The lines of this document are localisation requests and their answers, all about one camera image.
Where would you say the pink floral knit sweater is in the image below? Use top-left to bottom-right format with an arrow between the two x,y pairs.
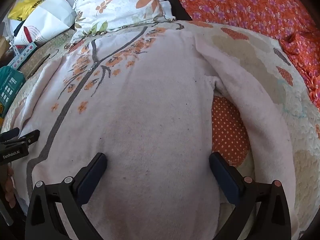
10,21 -> 300,240

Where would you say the yellow plastic bag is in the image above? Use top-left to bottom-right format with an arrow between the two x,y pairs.
7,0 -> 46,22

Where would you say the quilted patchwork blanket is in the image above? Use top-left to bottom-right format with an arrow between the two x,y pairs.
0,21 -> 320,240

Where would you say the white floral pillow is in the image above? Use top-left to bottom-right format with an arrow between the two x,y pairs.
70,0 -> 177,46

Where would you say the white paper bag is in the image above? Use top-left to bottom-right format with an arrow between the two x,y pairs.
14,0 -> 77,47

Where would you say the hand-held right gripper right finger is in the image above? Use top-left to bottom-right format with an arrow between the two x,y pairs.
209,152 -> 292,240

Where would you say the orange floral blanket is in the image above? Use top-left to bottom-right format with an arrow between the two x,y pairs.
160,0 -> 320,103

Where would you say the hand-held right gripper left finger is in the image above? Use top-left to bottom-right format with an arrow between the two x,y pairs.
25,152 -> 108,240

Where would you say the teal cardboard box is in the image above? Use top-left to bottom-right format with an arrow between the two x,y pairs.
0,65 -> 27,118

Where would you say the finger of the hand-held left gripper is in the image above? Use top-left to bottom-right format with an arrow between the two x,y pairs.
0,127 -> 20,138
14,129 -> 41,144

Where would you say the beige woven mat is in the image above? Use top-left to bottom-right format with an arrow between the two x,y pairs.
19,30 -> 77,78

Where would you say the person's left hand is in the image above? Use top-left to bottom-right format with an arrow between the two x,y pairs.
0,166 -> 18,209

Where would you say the light blue patterned box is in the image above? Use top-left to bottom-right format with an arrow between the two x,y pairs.
10,42 -> 38,68

